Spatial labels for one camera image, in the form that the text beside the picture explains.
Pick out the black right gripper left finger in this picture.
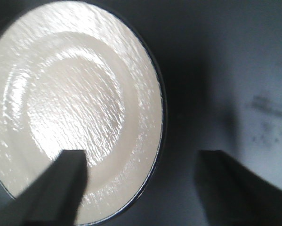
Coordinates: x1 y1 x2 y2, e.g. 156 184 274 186
0 150 88 226

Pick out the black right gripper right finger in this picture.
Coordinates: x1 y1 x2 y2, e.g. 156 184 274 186
194 150 282 226

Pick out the beige round plate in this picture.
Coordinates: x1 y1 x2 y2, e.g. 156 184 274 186
0 0 166 226

